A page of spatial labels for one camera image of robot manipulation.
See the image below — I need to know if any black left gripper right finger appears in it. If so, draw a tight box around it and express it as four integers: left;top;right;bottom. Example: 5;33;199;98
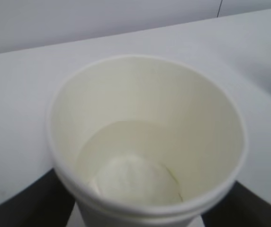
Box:
202;182;271;227

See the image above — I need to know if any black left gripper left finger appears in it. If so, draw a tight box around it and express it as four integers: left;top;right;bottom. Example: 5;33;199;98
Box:
0;170;75;227

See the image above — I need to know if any white paper cup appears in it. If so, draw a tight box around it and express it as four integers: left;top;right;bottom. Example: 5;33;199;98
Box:
46;55;248;227

